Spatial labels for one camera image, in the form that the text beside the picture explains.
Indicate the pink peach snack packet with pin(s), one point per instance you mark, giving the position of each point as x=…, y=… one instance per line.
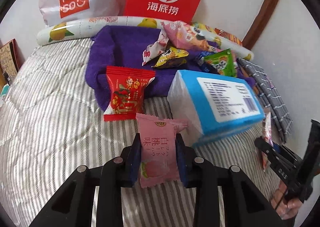
x=158, y=149

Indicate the purple towel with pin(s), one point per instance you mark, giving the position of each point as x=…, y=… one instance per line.
x=123, y=46

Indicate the pink panda snack bag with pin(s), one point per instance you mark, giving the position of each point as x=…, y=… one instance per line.
x=185, y=36

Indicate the yellow snack packet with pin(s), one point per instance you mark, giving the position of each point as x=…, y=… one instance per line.
x=172, y=58

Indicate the green snack packet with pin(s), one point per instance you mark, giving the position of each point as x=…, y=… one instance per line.
x=224, y=62

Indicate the red snack packet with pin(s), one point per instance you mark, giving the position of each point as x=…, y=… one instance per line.
x=127, y=87

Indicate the yellow chips bag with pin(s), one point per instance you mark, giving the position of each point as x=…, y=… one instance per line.
x=203, y=27

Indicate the brown wooden door frame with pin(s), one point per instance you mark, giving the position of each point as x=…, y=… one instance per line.
x=259, y=23

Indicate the blue tissue box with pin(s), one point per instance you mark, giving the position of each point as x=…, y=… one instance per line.
x=215, y=106

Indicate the patterned book box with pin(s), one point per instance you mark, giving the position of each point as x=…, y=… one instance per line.
x=9, y=61

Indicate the grey checked folded cloth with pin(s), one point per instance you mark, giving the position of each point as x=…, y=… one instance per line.
x=269, y=96

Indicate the light pink small packet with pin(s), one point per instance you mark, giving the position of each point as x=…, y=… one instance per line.
x=267, y=136

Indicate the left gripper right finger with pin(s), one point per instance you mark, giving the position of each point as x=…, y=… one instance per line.
x=226, y=192

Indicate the white pink strawberry packet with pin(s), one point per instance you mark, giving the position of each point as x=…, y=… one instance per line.
x=157, y=48

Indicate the orange chips bag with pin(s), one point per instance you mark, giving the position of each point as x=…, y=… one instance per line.
x=228, y=36

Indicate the blue snack packet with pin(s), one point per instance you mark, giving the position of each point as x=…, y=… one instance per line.
x=199, y=60

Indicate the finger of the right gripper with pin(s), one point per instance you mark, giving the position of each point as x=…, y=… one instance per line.
x=287, y=154
x=285, y=170

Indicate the person right hand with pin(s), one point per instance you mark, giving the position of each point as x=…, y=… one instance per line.
x=285, y=209

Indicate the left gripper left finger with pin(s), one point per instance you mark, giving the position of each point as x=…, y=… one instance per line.
x=93, y=189

